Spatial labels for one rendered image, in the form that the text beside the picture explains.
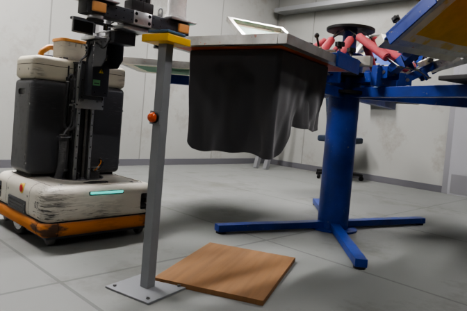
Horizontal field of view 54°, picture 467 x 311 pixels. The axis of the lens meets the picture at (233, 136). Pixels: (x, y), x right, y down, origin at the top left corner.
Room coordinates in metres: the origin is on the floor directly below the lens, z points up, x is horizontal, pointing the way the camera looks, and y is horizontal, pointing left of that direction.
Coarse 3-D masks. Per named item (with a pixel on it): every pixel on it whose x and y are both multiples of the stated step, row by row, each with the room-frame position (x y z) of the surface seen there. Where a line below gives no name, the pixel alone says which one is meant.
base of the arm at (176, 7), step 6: (168, 0) 2.28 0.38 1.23; (174, 0) 2.26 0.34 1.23; (180, 0) 2.26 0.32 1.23; (186, 0) 2.29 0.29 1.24; (168, 6) 2.27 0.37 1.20; (174, 6) 2.25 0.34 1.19; (180, 6) 2.26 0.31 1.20; (186, 6) 2.31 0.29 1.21; (168, 12) 2.27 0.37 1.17; (174, 12) 2.25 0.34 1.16; (180, 12) 2.26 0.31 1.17; (186, 18) 2.27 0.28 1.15
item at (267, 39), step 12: (192, 36) 1.86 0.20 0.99; (204, 36) 1.82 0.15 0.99; (216, 36) 1.79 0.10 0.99; (228, 36) 1.76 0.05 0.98; (240, 36) 1.73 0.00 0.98; (252, 36) 1.70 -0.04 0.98; (264, 36) 1.68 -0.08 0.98; (276, 36) 1.65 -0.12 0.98; (288, 36) 1.63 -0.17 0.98; (300, 48) 1.72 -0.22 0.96; (312, 48) 1.81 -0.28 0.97; (324, 60) 1.97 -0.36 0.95
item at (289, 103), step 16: (288, 64) 1.80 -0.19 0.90; (304, 64) 1.92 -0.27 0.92; (320, 64) 2.07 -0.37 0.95; (288, 80) 1.81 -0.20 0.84; (304, 80) 1.94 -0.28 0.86; (320, 80) 2.08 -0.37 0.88; (288, 96) 1.83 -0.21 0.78; (304, 96) 1.97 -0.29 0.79; (320, 96) 2.10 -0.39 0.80; (288, 112) 1.85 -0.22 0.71; (304, 112) 1.99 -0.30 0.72; (288, 128) 1.86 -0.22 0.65; (304, 128) 1.98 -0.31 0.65
